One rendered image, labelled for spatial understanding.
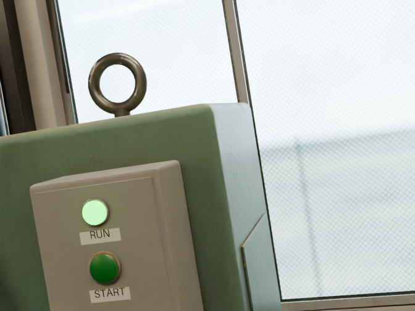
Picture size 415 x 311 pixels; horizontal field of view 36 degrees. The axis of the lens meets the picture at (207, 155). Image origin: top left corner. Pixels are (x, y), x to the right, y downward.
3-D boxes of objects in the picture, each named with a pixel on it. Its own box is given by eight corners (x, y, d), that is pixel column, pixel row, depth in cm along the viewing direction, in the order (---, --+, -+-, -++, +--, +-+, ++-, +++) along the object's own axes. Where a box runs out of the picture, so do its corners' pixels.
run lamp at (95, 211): (84, 228, 45) (80, 199, 44) (111, 224, 44) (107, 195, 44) (81, 229, 44) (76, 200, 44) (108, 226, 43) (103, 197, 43)
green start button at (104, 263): (92, 286, 45) (86, 253, 45) (124, 282, 44) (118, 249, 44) (89, 289, 44) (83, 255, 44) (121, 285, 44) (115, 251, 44)
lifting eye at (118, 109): (97, 123, 63) (86, 58, 62) (155, 114, 61) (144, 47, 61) (91, 124, 61) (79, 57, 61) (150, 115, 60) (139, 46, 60)
